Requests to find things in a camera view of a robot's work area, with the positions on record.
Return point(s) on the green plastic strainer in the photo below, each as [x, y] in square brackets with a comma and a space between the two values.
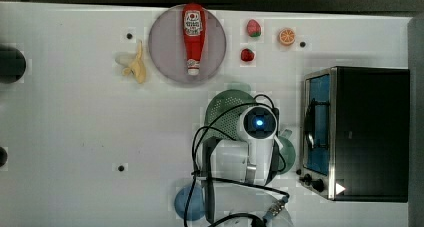
[223, 113]

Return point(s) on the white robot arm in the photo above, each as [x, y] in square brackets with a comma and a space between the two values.
[250, 160]

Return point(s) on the red toy strawberry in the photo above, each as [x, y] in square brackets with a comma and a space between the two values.
[247, 55]

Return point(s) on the grey round plate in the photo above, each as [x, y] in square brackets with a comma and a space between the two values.
[167, 49]

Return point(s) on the yellow peeled toy banana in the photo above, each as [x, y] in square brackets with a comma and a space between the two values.
[133, 64]

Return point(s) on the green plastic mug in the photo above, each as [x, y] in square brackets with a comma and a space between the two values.
[287, 151]

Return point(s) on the pink toy peach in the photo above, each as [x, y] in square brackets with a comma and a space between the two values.
[253, 28]

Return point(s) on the red ketchup bottle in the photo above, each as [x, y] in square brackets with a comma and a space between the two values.
[194, 28]

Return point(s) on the blue plastic bowl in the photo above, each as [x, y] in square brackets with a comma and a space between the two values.
[190, 203]

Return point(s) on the orange slice toy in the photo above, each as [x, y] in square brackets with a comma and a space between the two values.
[287, 36]

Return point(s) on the black toaster oven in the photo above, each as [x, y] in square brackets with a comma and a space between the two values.
[355, 134]

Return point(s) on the black cylindrical cup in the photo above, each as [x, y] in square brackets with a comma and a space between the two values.
[12, 65]

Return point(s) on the dark round object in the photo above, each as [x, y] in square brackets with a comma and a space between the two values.
[3, 156]

